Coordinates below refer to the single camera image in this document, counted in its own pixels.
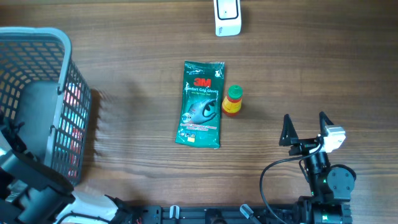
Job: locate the grey plastic mesh basket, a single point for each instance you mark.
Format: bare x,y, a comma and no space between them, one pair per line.
42,88

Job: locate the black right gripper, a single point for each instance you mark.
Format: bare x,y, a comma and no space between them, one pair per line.
288,132

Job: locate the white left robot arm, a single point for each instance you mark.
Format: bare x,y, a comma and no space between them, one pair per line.
34,193

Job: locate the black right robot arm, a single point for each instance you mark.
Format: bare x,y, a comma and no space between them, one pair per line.
331,185

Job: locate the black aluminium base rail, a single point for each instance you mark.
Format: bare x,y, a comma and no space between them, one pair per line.
280,213

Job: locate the red sauce bottle green cap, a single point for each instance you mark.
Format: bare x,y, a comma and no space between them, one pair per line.
232,102

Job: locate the white barcode scanner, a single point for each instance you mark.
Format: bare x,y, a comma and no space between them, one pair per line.
228,21

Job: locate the green 3M gloves packet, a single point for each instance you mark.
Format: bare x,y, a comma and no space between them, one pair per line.
202,91

